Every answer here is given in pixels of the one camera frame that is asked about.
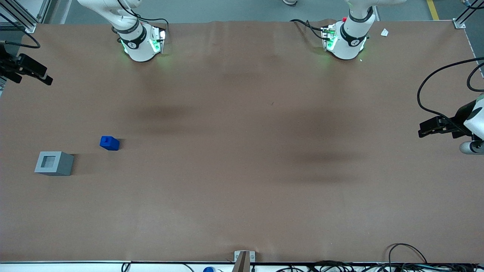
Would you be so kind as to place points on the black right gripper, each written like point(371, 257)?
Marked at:
point(8, 64)

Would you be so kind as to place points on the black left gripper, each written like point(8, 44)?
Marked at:
point(458, 121)

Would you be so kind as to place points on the blue plastic part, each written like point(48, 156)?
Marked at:
point(109, 143)

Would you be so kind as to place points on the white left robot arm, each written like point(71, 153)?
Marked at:
point(346, 45)

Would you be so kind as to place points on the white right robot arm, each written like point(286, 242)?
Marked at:
point(140, 47)

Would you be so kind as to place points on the gray square base block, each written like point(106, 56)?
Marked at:
point(60, 166)

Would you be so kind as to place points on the white paper scrap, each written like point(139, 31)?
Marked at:
point(384, 32)

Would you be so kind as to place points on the white shoe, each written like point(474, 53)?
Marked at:
point(289, 2)

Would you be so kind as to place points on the brown paper table cover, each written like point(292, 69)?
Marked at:
point(242, 170)

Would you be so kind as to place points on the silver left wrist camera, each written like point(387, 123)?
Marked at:
point(470, 147)

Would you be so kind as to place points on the aluminium frame post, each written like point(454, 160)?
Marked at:
point(26, 19)
point(465, 17)

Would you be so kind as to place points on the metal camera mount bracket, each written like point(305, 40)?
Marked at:
point(244, 260)

